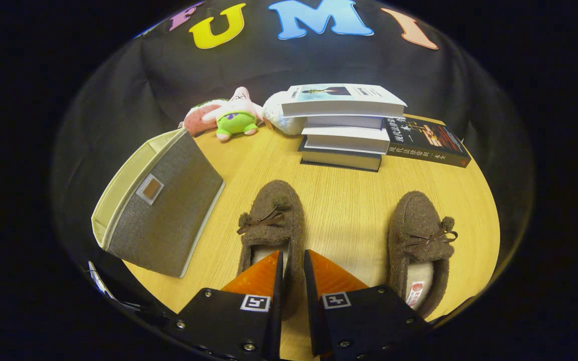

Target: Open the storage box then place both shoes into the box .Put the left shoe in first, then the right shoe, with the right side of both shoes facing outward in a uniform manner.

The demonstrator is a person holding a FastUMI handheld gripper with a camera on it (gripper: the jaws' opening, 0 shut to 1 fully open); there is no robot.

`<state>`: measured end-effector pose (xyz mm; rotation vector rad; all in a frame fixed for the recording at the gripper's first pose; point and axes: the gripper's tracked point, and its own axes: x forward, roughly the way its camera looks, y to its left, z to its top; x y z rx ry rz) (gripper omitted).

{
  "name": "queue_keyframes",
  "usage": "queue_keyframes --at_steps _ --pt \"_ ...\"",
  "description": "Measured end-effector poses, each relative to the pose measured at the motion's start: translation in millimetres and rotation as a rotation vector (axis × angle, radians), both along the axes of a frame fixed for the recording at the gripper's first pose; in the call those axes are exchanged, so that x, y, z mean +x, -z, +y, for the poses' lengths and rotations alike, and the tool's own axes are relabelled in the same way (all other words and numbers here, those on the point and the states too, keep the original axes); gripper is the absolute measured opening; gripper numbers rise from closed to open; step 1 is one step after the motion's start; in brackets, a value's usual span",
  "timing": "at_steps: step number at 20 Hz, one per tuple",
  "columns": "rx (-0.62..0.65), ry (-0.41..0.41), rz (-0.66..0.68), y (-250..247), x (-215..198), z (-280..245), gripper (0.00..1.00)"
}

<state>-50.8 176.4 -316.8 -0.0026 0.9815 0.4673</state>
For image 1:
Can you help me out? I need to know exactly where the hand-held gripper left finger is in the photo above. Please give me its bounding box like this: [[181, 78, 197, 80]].
[[162, 250, 284, 360]]

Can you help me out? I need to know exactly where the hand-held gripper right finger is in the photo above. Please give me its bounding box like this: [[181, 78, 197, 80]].
[[304, 249, 433, 359]]

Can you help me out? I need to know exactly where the brown fuzzy shoe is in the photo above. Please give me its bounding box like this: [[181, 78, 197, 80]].
[[387, 191, 459, 319], [236, 179, 306, 321]]

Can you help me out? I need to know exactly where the grey fabric storage box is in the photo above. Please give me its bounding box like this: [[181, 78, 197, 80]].
[[91, 128, 226, 279]]

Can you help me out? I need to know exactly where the dark cover book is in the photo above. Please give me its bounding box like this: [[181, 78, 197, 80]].
[[298, 138, 383, 172]]

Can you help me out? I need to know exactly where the thick white book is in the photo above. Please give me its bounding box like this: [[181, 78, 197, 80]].
[[302, 125, 391, 155]]

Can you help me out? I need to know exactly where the thin white book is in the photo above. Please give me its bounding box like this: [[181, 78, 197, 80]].
[[306, 114, 385, 130]]

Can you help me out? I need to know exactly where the white fluffy plush toy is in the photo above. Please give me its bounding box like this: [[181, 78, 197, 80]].
[[262, 91, 305, 136]]

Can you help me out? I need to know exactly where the black book with red print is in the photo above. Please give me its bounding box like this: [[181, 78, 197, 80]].
[[384, 114, 472, 168]]

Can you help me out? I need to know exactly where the white book with portrait cover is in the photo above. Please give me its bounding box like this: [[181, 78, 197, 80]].
[[280, 83, 408, 119]]

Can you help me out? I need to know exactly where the pink starfish plush toy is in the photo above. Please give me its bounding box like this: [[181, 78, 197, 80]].
[[202, 86, 264, 142]]

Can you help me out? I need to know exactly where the watermelon slice plush toy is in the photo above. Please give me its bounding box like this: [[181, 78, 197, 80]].
[[179, 99, 227, 137]]

